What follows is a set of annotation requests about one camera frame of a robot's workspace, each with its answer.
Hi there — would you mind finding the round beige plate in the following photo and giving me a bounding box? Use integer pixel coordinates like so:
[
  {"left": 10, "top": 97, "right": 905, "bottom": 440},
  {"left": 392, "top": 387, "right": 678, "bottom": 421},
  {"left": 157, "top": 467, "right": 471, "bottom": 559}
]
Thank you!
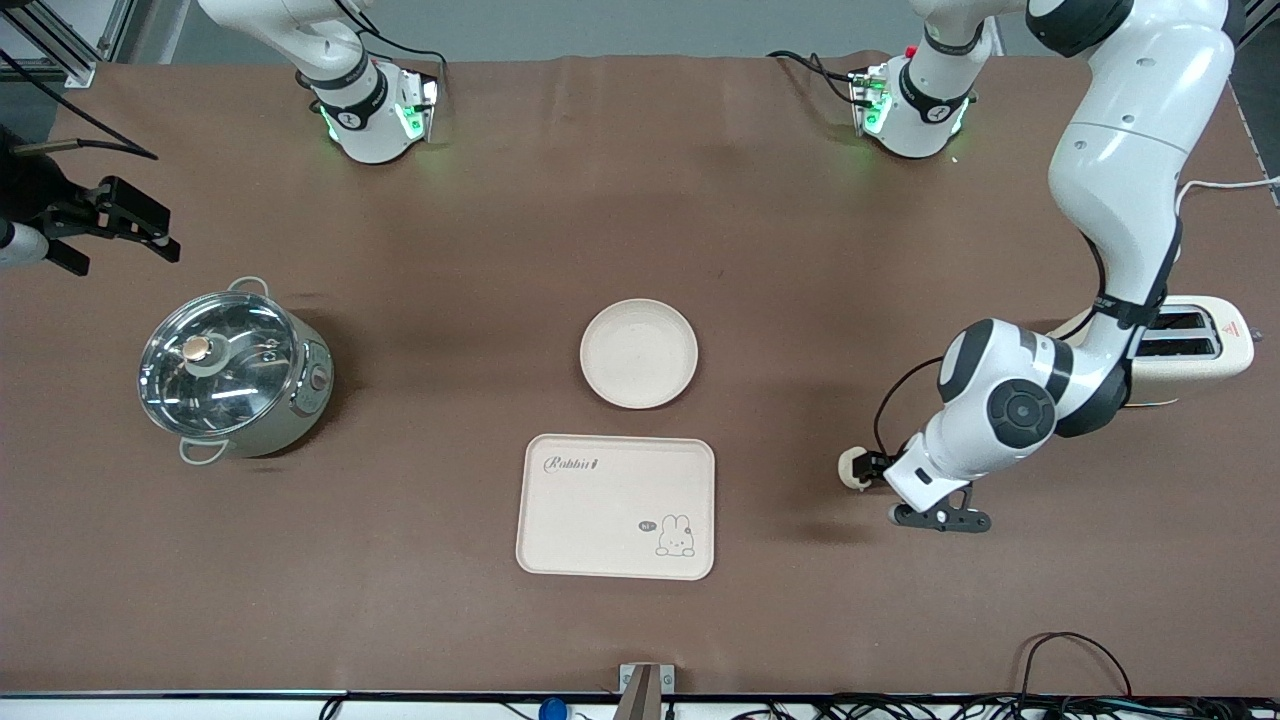
[{"left": 580, "top": 298, "right": 699, "bottom": 410}]

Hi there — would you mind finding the glass pot lid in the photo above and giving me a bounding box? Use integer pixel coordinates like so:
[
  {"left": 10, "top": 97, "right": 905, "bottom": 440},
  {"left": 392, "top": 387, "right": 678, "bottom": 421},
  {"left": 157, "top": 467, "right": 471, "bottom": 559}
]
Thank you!
[{"left": 138, "top": 291, "right": 301, "bottom": 439}]

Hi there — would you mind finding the brown table mat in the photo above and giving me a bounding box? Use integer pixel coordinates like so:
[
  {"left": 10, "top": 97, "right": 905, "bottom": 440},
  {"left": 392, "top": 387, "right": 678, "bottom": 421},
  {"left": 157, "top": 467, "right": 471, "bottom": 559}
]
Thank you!
[{"left": 0, "top": 50, "right": 1280, "bottom": 698}]

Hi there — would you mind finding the steel electric cooking pot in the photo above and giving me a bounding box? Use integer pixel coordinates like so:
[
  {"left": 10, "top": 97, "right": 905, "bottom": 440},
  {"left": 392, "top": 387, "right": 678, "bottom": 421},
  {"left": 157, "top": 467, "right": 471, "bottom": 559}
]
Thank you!
[{"left": 137, "top": 276, "right": 335, "bottom": 467}]

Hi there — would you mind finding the beige rabbit print tray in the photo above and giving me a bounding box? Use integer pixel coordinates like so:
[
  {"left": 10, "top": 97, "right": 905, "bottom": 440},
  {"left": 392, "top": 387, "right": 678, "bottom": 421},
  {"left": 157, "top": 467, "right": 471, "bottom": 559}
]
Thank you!
[{"left": 515, "top": 433, "right": 717, "bottom": 582}]

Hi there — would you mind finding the cream two-slot toaster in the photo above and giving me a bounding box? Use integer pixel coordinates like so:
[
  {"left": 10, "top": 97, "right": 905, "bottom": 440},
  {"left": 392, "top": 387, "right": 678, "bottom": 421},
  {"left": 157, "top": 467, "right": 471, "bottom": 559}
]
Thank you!
[{"left": 1045, "top": 297, "right": 1263, "bottom": 408}]

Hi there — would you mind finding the green-lit left base connector box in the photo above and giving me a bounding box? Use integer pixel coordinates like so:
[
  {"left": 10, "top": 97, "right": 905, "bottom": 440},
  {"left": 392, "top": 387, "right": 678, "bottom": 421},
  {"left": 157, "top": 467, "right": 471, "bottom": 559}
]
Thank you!
[{"left": 850, "top": 62, "right": 893, "bottom": 137}]

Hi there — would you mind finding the aluminium frame profile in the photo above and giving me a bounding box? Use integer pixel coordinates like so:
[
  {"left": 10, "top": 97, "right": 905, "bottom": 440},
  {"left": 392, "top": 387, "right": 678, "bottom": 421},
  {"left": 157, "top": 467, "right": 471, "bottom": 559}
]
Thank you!
[
  {"left": 0, "top": 0, "right": 136, "bottom": 87},
  {"left": 1228, "top": 0, "right": 1280, "bottom": 76}
]

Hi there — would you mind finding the black looped cable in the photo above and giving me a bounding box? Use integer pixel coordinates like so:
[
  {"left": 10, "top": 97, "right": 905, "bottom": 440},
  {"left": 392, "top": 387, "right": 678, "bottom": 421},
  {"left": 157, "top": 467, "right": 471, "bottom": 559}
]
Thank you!
[{"left": 1018, "top": 632, "right": 1136, "bottom": 701}]

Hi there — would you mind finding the black cable bundle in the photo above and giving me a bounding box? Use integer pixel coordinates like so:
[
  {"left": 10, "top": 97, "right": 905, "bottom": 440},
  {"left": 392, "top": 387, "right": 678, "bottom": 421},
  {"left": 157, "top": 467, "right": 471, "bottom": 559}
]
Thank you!
[{"left": 730, "top": 693, "right": 1280, "bottom": 720}]

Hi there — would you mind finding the black right base cable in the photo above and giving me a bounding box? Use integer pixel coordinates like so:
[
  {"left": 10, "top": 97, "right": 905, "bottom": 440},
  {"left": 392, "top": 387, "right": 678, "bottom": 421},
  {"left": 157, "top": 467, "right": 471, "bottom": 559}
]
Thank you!
[{"left": 318, "top": 0, "right": 448, "bottom": 101}]

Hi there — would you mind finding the black base cable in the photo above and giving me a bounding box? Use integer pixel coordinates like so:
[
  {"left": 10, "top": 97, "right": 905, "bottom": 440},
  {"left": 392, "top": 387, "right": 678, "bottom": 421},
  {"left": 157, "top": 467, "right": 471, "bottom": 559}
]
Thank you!
[
  {"left": 768, "top": 50, "right": 863, "bottom": 106},
  {"left": 318, "top": 0, "right": 448, "bottom": 101}
]

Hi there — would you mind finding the grey metal camera bracket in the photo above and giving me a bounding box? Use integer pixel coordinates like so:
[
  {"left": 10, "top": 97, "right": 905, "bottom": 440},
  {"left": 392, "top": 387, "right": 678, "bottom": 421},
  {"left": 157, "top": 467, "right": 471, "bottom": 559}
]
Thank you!
[{"left": 619, "top": 663, "right": 676, "bottom": 720}]

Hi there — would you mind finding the black left base cable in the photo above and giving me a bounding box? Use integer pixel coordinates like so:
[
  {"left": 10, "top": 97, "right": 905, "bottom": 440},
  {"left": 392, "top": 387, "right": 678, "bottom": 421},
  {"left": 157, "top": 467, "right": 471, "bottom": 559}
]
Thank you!
[{"left": 768, "top": 50, "right": 863, "bottom": 106}]

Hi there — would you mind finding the white toaster power cable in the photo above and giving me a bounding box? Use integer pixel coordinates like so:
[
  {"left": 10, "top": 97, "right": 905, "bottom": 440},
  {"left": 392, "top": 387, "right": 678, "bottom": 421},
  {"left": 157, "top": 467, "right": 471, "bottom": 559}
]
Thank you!
[{"left": 1175, "top": 176, "right": 1280, "bottom": 216}]

